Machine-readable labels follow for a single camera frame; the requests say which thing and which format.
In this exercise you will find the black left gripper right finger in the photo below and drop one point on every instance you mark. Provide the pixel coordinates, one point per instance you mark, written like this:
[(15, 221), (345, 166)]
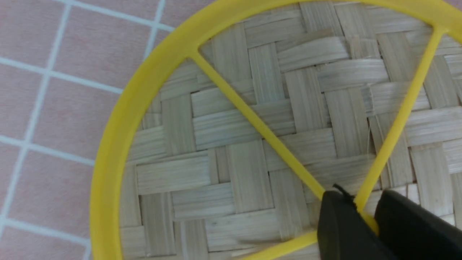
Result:
[(413, 233)]

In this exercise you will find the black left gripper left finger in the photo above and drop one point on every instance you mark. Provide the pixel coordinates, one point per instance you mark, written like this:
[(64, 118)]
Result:
[(342, 234)]

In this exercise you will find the yellow woven bamboo steamer lid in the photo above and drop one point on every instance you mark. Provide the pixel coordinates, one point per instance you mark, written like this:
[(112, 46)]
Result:
[(227, 136)]

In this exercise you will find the pink checkered tablecloth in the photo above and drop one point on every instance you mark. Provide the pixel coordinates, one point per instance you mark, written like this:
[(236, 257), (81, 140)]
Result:
[(64, 64)]

